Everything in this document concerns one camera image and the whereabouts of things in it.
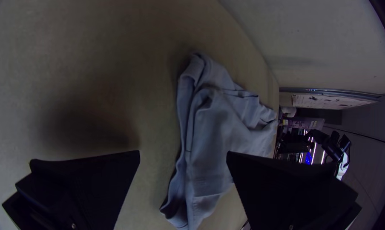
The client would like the black partition post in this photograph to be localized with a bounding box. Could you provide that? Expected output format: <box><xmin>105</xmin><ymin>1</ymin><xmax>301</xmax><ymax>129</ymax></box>
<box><xmin>279</xmin><ymin>86</ymin><xmax>385</xmax><ymax>102</ymax></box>

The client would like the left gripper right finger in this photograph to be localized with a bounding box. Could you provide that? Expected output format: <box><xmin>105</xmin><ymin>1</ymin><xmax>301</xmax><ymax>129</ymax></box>
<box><xmin>226</xmin><ymin>150</ymin><xmax>362</xmax><ymax>230</ymax></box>

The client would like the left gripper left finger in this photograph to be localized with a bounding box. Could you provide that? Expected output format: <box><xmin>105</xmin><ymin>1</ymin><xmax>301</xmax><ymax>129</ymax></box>
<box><xmin>2</xmin><ymin>150</ymin><xmax>141</xmax><ymax>230</ymax></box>

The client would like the white t-shirt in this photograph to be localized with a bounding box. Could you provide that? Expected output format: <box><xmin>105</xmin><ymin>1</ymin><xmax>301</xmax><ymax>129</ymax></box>
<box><xmin>159</xmin><ymin>51</ymin><xmax>279</xmax><ymax>230</ymax></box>

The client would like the white wall poster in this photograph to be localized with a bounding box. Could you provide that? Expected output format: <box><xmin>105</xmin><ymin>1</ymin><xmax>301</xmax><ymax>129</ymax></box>
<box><xmin>291</xmin><ymin>93</ymin><xmax>377</xmax><ymax>111</ymax></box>

